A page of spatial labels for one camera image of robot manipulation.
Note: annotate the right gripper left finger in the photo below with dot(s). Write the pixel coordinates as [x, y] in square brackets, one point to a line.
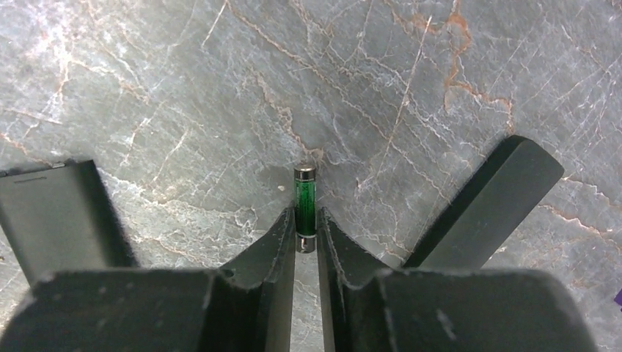
[244, 305]

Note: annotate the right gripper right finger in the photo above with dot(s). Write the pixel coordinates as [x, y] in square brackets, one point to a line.
[368, 306]

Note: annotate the purple cube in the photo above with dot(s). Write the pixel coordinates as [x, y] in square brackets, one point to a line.
[618, 298]

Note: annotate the slim black remote control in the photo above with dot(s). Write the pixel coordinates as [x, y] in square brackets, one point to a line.
[515, 177]

